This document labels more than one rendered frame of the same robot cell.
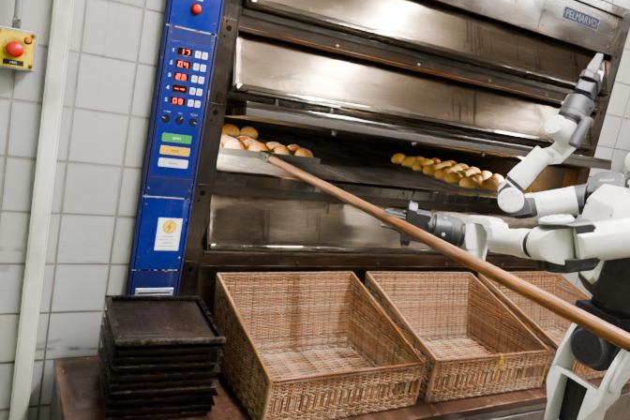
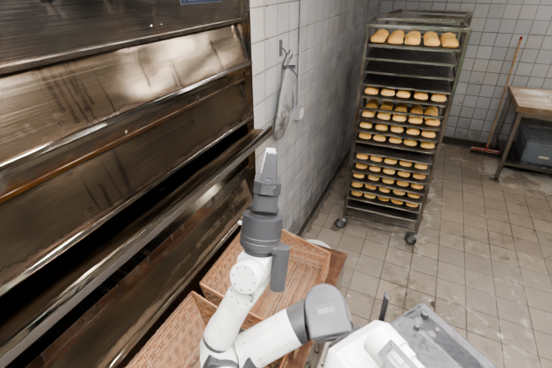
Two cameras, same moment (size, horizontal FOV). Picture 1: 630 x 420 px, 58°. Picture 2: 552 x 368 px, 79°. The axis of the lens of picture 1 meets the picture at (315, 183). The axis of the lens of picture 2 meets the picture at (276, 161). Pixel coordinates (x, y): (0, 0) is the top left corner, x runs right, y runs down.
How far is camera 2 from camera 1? 1.53 m
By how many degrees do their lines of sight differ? 37
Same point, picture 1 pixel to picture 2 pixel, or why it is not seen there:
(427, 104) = (47, 227)
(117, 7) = not seen: outside the picture
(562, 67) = (203, 62)
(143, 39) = not seen: outside the picture
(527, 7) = (131, 11)
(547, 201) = (266, 355)
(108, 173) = not seen: outside the picture
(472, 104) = (117, 170)
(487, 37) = (93, 82)
